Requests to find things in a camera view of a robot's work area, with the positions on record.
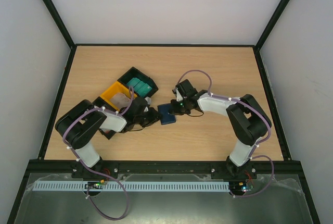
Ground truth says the light blue slotted cable duct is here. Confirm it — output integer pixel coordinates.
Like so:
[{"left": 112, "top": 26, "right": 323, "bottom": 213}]
[{"left": 32, "top": 181, "right": 229, "bottom": 192}]

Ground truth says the teal card stack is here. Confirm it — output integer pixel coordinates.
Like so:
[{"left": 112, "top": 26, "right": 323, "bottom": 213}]
[{"left": 126, "top": 78, "right": 152, "bottom": 97}]

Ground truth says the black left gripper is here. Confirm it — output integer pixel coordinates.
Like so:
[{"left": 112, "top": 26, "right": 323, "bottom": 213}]
[{"left": 135, "top": 107, "right": 163, "bottom": 128}]

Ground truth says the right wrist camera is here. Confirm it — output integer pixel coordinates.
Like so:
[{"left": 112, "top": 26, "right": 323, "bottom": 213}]
[{"left": 173, "top": 84, "right": 184, "bottom": 102}]

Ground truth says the blue leather card holder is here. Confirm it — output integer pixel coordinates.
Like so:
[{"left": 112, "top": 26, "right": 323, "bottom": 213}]
[{"left": 158, "top": 104, "right": 176, "bottom": 125}]

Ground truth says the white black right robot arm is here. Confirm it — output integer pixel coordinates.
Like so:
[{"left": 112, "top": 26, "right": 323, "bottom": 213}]
[{"left": 170, "top": 79, "right": 272, "bottom": 178}]

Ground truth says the black bin with teal cards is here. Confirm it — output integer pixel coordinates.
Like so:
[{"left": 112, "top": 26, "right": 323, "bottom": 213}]
[{"left": 118, "top": 67, "right": 158, "bottom": 98}]

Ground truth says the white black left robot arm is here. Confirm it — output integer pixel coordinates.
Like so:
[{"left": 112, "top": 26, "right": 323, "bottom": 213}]
[{"left": 55, "top": 97, "right": 162, "bottom": 169}]

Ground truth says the white red card stack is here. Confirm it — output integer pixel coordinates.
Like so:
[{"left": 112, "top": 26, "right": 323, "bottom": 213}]
[{"left": 110, "top": 93, "right": 131, "bottom": 110}]

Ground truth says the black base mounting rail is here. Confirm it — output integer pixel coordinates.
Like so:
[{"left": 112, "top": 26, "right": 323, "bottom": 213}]
[{"left": 71, "top": 160, "right": 258, "bottom": 180}]

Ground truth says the black aluminium frame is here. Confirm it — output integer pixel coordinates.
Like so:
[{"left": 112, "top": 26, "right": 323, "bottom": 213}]
[{"left": 5, "top": 0, "right": 321, "bottom": 224}]

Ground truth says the yellow plastic bin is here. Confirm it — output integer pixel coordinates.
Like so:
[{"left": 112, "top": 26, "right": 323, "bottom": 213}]
[{"left": 100, "top": 81, "right": 131, "bottom": 111}]

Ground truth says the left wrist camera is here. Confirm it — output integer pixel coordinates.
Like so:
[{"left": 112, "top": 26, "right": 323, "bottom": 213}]
[{"left": 144, "top": 97, "right": 151, "bottom": 112}]

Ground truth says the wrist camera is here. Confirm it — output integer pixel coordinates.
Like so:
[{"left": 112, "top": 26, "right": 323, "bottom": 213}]
[
  {"left": 144, "top": 97, "right": 151, "bottom": 112},
  {"left": 173, "top": 84, "right": 184, "bottom": 102}
]

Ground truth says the black bin with red cards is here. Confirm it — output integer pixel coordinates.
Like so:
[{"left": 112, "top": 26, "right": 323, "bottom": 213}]
[{"left": 93, "top": 97, "right": 116, "bottom": 140}]

